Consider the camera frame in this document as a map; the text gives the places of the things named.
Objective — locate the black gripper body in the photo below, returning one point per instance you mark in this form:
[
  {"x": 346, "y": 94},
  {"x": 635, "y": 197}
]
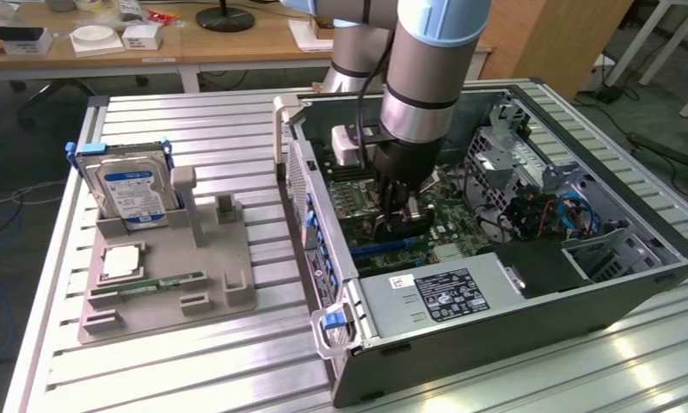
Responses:
[{"x": 407, "y": 163}]

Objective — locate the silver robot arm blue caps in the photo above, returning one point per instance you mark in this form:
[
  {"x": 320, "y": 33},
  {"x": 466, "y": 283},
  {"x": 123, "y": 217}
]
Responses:
[{"x": 430, "y": 64}]

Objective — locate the metal socket cover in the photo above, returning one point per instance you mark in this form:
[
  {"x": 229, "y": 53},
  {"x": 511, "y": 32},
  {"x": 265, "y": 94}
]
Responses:
[{"x": 432, "y": 181}]

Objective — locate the CPU socket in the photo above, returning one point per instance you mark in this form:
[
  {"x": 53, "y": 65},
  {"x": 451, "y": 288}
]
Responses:
[{"x": 368, "y": 193}]

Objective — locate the perforated metal disk bay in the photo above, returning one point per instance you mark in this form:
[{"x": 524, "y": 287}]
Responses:
[{"x": 496, "y": 168}]

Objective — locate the green motherboard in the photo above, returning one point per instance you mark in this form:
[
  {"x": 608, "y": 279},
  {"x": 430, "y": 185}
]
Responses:
[{"x": 452, "y": 223}]

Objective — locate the blue expansion slot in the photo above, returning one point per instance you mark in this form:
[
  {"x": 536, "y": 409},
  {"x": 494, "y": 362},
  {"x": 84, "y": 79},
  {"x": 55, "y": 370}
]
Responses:
[{"x": 372, "y": 249}]

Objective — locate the silver chipset heatsink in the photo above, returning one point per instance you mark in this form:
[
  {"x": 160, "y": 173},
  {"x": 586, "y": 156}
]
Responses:
[{"x": 450, "y": 252}]

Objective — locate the white paper stack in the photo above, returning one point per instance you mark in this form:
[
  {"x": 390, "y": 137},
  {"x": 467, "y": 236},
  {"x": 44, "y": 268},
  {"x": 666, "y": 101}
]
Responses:
[{"x": 309, "y": 38}]

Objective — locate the grey power supply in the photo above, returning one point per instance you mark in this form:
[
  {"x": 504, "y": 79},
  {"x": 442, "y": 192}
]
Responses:
[{"x": 390, "y": 318}]

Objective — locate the wooden cabinet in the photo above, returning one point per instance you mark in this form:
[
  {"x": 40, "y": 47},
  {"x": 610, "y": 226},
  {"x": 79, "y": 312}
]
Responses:
[{"x": 551, "y": 38}]

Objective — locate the black floor box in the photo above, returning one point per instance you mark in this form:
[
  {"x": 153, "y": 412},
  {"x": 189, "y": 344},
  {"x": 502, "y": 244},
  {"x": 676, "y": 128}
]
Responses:
[{"x": 610, "y": 94}]

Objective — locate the blue case latch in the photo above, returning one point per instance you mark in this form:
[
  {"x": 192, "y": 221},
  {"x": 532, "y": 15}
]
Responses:
[{"x": 332, "y": 322}]

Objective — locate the open black PC case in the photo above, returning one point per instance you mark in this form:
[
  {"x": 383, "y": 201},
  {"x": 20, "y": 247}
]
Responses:
[{"x": 494, "y": 335}]

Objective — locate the wooden desk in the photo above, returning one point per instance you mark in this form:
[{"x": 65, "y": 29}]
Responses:
[{"x": 207, "y": 47}]

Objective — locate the black round lamp base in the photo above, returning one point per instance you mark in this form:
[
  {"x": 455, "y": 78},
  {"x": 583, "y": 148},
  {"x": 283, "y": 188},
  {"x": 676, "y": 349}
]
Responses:
[{"x": 227, "y": 19}]

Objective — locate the black floor stand leg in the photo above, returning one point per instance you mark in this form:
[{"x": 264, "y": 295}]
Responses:
[{"x": 671, "y": 150}]

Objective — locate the grey parts rack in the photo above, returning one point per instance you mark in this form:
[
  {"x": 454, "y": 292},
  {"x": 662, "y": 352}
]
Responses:
[{"x": 165, "y": 262}]

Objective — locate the hard disk blue carrier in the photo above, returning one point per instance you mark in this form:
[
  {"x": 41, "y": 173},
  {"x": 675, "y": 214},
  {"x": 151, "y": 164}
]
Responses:
[{"x": 123, "y": 189}]

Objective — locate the green RAM stick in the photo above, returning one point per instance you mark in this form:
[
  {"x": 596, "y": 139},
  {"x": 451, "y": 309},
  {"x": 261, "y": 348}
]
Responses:
[{"x": 160, "y": 285}]

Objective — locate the red packet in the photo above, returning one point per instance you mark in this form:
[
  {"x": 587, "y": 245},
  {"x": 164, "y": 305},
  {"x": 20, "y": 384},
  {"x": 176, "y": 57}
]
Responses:
[{"x": 163, "y": 19}]

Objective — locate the white labelled box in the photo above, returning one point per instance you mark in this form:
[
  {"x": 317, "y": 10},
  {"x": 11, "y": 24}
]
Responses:
[{"x": 141, "y": 38}]

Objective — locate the silver CPU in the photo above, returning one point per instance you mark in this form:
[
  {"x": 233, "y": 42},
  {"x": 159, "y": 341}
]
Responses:
[{"x": 120, "y": 262}]

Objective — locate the white block round recess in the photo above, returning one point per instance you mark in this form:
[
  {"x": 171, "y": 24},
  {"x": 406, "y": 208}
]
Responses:
[{"x": 95, "y": 41}]

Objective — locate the black chair base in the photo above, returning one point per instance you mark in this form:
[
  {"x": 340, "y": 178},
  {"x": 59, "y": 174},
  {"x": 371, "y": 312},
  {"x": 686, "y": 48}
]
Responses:
[{"x": 35, "y": 99}]

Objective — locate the grey cup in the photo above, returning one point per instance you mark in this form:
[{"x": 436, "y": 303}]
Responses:
[{"x": 61, "y": 5}]

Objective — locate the white box black top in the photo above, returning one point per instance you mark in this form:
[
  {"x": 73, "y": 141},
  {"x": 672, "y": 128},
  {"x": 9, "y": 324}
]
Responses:
[{"x": 25, "y": 41}]

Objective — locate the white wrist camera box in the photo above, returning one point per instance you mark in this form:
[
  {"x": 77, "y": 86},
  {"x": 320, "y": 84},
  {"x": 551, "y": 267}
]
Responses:
[{"x": 347, "y": 148}]

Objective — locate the angled metal disk bracket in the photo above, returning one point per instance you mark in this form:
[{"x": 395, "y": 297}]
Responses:
[{"x": 614, "y": 258}]

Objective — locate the white table frame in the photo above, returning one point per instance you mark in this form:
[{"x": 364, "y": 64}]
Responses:
[{"x": 659, "y": 43}]

